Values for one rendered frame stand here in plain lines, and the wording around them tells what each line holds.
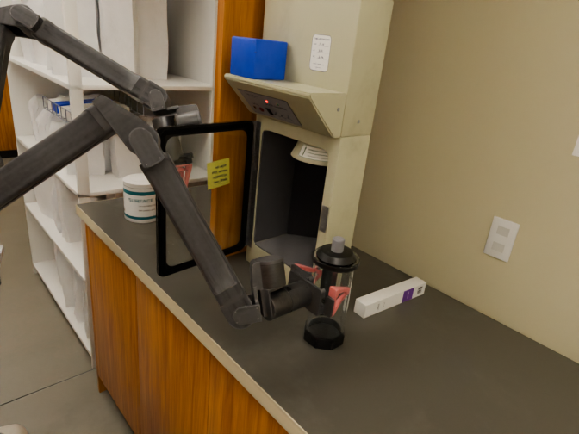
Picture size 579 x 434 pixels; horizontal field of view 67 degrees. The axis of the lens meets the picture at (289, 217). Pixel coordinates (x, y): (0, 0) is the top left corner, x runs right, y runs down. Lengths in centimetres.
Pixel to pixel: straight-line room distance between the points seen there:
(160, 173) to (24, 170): 23
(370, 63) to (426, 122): 41
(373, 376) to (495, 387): 28
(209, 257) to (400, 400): 49
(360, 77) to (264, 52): 24
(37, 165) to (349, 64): 65
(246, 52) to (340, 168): 36
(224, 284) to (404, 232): 79
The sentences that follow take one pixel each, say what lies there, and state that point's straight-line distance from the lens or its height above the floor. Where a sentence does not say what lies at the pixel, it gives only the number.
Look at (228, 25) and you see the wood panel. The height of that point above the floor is 162.
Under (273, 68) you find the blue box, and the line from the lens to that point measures 113.
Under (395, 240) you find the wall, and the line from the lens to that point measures 153.
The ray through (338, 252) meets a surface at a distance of 99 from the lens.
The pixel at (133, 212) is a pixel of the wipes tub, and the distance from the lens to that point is 166.
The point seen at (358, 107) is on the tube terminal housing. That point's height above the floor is 148.
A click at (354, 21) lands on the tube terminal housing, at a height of 166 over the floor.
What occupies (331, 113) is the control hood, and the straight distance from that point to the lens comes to 100.
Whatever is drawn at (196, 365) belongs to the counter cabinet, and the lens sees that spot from 128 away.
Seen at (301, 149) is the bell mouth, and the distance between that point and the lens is 117.
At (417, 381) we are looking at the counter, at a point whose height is 94.
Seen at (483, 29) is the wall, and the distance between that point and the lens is 135.
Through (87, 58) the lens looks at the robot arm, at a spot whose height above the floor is 151.
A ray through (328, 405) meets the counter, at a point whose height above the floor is 94.
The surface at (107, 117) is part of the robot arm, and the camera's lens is 85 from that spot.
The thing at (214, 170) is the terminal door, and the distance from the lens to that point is 120.
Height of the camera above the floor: 161
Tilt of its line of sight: 22 degrees down
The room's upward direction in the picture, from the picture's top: 6 degrees clockwise
